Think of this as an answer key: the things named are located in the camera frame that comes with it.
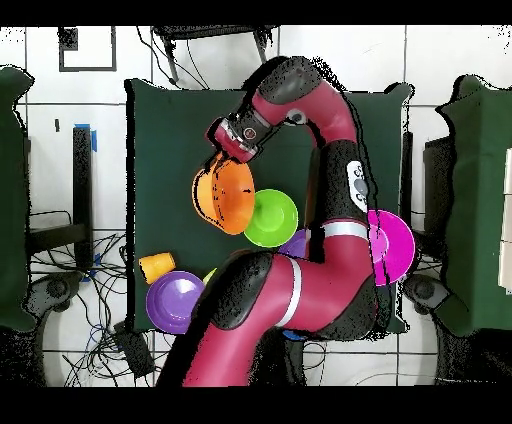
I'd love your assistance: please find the large pink bowl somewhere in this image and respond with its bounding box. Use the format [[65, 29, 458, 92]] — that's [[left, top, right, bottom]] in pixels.
[[366, 208, 416, 287]]

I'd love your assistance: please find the large orange bowl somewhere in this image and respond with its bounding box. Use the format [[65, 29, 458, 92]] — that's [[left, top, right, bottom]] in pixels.
[[191, 153, 256, 236]]

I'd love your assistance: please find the orange cup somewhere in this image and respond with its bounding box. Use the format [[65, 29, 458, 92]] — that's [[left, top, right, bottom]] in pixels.
[[138, 251, 177, 285]]

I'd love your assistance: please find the neighbouring green cloth table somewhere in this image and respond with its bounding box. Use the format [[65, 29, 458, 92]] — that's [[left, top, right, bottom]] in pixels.
[[435, 74, 512, 337], [0, 67, 37, 331]]

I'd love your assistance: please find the grey base with black knob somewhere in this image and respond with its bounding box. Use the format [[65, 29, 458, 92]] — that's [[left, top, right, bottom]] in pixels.
[[403, 273, 453, 317], [15, 271, 85, 321]]

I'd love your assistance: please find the dark green tablecloth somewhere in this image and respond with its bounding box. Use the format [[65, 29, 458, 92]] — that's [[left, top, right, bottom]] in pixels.
[[124, 78, 413, 337]]

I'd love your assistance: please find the black camera tripod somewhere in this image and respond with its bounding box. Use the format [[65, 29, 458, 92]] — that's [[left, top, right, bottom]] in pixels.
[[151, 25, 279, 85]]

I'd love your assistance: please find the black power brick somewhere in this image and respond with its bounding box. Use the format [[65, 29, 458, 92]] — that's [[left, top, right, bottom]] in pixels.
[[112, 321, 156, 379]]

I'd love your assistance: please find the tangle of cables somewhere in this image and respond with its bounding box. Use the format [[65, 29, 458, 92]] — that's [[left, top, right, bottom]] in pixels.
[[23, 209, 173, 387]]

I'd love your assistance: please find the purple bowl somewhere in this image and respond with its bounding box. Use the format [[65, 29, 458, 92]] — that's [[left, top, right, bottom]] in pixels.
[[277, 228, 309, 259], [145, 270, 207, 335]]

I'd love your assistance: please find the black square frame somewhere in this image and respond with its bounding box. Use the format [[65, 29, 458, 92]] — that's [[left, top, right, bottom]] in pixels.
[[58, 26, 118, 73]]

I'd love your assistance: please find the black stand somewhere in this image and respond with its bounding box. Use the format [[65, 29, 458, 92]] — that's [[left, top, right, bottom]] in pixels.
[[400, 130, 455, 235], [19, 123, 98, 273]]

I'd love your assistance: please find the green bowl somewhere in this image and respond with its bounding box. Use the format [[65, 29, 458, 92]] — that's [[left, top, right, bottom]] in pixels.
[[243, 188, 300, 249]]

